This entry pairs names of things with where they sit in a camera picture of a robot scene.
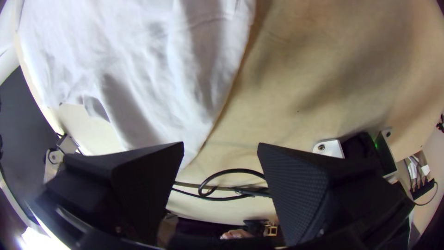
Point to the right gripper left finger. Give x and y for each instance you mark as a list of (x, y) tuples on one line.
[(131, 187)]

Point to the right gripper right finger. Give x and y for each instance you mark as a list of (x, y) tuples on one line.
[(312, 194)]

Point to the white t-shirt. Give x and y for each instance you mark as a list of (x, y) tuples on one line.
[(138, 69)]

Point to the person's hand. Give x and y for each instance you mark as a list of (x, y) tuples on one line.
[(237, 234)]

